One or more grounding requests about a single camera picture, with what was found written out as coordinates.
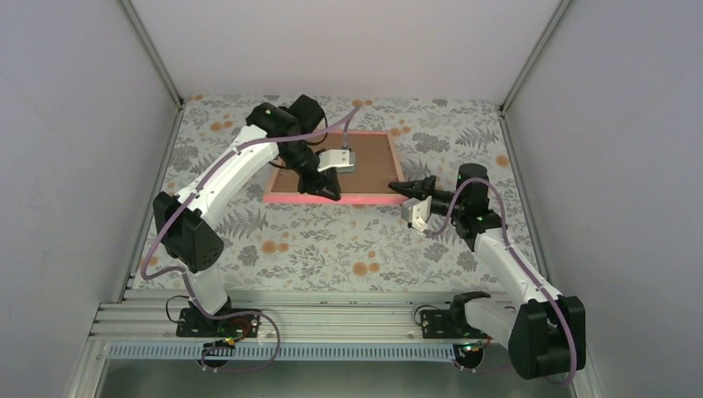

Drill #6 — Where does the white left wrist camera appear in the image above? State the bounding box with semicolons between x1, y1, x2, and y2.
317;148;356;173

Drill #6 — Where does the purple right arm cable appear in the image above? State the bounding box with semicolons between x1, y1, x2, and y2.
423;177;578;386

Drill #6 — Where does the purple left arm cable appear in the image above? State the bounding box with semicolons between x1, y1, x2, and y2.
139;105;362;375

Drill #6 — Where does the brown cardboard backing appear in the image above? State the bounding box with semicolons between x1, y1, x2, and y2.
271;134;398;196

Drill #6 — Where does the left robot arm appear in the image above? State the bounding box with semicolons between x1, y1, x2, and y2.
144;95;342;336

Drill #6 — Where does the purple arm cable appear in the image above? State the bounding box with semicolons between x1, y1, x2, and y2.
423;177;578;386
139;105;362;375

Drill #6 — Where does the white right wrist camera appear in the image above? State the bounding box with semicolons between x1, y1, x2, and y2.
400;197;432;233

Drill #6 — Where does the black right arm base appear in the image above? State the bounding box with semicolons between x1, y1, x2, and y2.
419;308;487;340

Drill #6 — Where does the grey slotted cable duct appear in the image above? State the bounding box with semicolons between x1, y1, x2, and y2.
105;342;469;362

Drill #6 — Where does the pink wooden picture frame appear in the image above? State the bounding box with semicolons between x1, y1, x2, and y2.
263;129;410;206

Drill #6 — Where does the aluminium rail platform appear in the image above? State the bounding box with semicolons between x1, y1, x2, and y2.
65;288;605;398

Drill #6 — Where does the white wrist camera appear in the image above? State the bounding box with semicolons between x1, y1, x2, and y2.
400;197;432;233
317;148;356;173

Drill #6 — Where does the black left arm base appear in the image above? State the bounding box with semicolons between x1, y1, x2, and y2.
175;308;260;339

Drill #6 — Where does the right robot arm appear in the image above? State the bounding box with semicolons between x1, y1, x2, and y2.
388;163;586;386

